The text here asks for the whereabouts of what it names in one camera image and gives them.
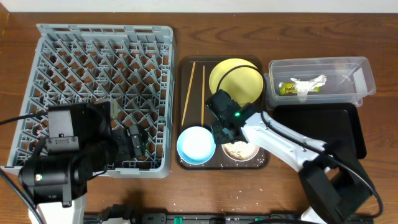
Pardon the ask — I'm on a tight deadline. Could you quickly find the clear plastic waste bin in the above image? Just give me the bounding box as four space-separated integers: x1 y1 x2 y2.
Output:
266 57 376 110

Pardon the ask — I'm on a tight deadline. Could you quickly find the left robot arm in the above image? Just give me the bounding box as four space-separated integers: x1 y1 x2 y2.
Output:
19 99 149 223

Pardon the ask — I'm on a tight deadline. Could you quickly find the dark brown serving tray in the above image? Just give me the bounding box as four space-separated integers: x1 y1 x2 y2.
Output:
175 56 271 170

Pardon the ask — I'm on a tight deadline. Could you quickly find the black waste bin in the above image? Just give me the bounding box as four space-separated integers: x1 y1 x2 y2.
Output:
273 103 367 159

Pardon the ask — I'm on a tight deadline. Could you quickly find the pink bowl with rice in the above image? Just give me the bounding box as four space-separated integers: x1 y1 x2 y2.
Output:
221 141 259 162

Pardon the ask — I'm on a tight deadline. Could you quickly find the white tissue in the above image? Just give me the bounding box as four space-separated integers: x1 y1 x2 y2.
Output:
290 75 326 103

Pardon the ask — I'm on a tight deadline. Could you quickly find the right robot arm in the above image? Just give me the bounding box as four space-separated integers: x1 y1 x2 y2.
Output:
206 100 377 223

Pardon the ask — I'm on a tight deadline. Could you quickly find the blue bowl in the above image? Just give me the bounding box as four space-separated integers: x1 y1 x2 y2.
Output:
177 126 216 165

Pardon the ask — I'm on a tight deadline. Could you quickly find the wooden chopstick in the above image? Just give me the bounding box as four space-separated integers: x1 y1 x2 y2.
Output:
181 62 196 126
201 65 206 127

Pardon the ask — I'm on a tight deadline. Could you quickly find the grey plastic dish rack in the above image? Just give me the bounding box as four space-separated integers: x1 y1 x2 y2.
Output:
3 24 177 179

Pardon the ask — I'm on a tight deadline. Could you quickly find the yellow round plate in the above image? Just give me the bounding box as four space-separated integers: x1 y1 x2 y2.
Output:
209 58 263 106

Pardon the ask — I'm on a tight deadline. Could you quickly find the green yellow snack wrapper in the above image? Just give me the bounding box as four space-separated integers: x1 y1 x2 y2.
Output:
279 82 320 95

